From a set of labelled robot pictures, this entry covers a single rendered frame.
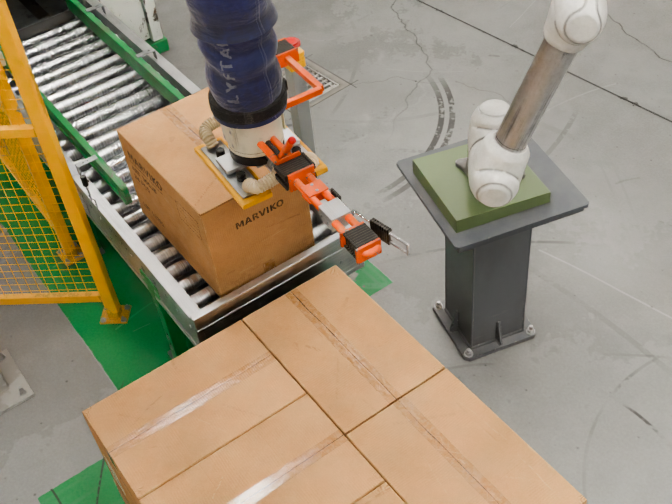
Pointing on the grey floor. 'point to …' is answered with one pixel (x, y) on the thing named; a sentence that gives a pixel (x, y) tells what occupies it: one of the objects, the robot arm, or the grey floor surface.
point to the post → (302, 124)
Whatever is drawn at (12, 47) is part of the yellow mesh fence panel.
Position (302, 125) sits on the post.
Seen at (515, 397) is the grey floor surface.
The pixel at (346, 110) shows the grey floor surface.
